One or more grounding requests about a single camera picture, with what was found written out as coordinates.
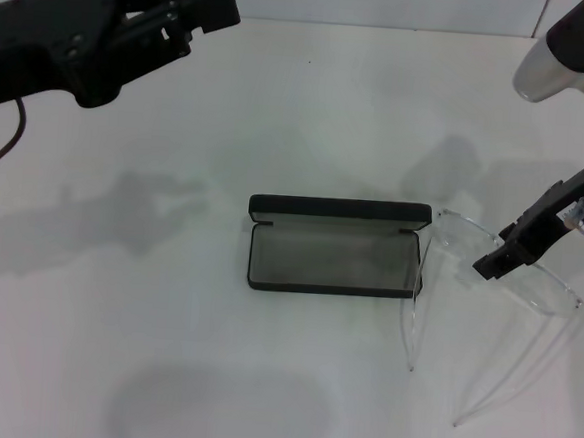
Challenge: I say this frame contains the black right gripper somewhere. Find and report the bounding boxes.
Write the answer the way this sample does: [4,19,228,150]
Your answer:
[470,159,584,289]

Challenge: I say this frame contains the clear plastic glasses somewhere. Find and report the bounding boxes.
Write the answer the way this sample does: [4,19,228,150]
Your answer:
[390,204,584,436]

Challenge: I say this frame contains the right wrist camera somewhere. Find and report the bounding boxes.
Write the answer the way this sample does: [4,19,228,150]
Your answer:
[510,0,584,108]

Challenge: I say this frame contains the black glasses case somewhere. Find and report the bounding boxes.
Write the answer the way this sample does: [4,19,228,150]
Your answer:
[242,190,433,304]

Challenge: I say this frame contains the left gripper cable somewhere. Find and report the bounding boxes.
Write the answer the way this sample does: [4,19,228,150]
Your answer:
[0,96,29,175]

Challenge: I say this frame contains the clear right plug connector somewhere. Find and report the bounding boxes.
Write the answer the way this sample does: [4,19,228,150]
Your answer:
[555,195,584,233]

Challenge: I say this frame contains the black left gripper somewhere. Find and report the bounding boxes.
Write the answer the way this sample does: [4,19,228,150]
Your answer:
[0,0,223,125]

